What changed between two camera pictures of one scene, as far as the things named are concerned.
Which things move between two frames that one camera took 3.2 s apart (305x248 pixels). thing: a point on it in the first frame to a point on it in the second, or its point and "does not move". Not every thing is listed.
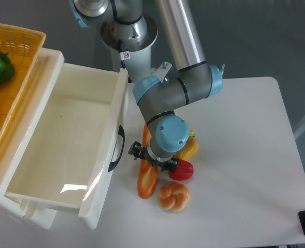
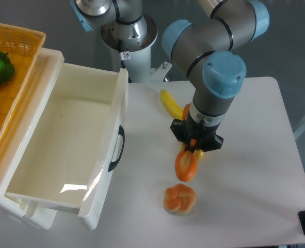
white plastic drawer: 74,148 does not move
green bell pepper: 0,68 does not move
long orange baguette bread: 147,173 to 186,163
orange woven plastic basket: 23,46 does not move
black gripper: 137,150 to 202,133
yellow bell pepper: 190,150 to 198,153
